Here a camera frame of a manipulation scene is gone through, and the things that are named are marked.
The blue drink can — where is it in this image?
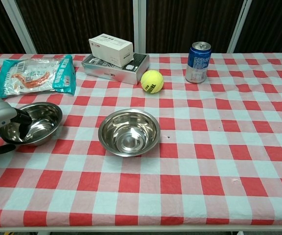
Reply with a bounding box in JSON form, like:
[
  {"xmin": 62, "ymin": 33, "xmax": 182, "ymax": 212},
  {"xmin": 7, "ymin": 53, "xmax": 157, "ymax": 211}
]
[{"xmin": 185, "ymin": 41, "xmax": 212, "ymax": 84}]

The white cardboard box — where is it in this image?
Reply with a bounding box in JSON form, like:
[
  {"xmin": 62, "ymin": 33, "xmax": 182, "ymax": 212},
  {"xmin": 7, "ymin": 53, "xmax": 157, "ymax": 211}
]
[{"xmin": 88, "ymin": 33, "xmax": 134, "ymax": 67}]

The white partition post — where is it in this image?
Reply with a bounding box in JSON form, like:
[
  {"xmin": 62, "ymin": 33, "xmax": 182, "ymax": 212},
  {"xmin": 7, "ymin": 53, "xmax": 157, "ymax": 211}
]
[
  {"xmin": 133, "ymin": 0, "xmax": 147, "ymax": 54},
  {"xmin": 227, "ymin": 0, "xmax": 253, "ymax": 53},
  {"xmin": 1, "ymin": 0, "xmax": 38, "ymax": 55}
]

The red white checkered tablecloth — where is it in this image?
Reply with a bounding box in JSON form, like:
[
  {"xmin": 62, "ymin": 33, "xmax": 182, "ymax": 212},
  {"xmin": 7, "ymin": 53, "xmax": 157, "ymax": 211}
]
[{"xmin": 0, "ymin": 52, "xmax": 282, "ymax": 228}]

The yellow tennis ball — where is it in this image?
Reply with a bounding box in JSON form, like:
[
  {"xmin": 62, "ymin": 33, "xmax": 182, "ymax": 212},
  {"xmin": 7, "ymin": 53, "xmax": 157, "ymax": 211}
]
[{"xmin": 140, "ymin": 70, "xmax": 164, "ymax": 94}]

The teal snack bag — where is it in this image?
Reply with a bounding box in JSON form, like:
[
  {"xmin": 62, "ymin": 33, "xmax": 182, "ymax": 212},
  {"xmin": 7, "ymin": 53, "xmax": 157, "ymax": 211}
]
[{"xmin": 0, "ymin": 54, "xmax": 77, "ymax": 99}]

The flat silver black box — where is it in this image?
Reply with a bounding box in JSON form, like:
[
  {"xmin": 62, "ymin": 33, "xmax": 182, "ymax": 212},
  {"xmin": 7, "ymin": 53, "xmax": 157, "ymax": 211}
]
[{"xmin": 81, "ymin": 52, "xmax": 150, "ymax": 86}]

